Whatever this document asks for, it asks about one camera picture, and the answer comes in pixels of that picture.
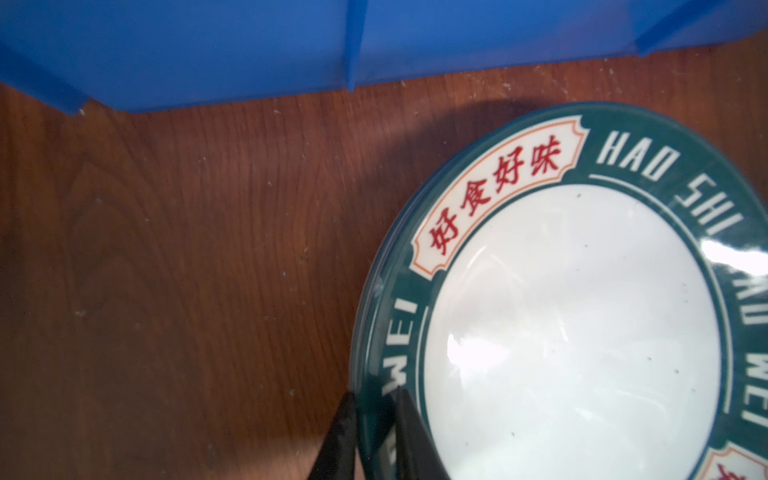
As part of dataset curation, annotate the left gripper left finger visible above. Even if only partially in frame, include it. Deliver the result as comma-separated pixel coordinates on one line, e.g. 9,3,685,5
307,392,358,480

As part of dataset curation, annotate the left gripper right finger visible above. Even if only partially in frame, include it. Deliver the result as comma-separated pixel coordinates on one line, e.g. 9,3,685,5
395,387,450,480

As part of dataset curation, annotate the green rim lettered plate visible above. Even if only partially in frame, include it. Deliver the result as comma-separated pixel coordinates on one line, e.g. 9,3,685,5
350,102,767,479

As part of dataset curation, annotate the blue plastic bin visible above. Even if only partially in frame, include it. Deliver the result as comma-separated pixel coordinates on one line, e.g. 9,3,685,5
1,1,767,113

